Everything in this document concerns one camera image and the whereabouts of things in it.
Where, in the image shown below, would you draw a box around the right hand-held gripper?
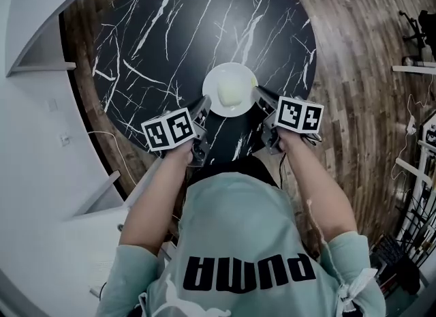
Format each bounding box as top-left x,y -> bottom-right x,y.
251,85 -> 325,156

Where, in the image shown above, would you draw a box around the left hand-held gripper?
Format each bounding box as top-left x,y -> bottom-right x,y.
140,94 -> 213,168

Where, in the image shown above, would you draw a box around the white round plate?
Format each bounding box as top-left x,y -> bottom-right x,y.
202,62 -> 259,119

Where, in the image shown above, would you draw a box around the person's left forearm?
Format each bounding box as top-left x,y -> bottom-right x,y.
119,140 -> 194,258

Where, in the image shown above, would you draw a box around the person's right forearm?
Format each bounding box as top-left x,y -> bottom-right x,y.
279,130 -> 359,252

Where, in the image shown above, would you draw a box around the round black marble table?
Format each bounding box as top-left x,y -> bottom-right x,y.
91,0 -> 318,167

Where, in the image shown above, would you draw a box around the person's black trousers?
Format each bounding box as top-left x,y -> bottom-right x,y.
186,154 -> 281,190

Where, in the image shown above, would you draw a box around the person's light green sweatshirt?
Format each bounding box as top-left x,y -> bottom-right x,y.
95,171 -> 388,317

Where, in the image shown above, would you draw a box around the black office chair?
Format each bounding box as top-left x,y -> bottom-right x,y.
398,9 -> 436,50

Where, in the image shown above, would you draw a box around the white floor cable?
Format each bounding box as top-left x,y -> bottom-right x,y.
87,130 -> 137,189

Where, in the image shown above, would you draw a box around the white cable with adapter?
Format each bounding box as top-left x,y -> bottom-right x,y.
391,83 -> 436,180

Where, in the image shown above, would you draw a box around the black wire rack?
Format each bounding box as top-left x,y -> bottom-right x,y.
394,185 -> 436,275

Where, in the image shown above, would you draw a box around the white desk with cable hole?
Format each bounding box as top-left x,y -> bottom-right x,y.
0,168 -> 171,317

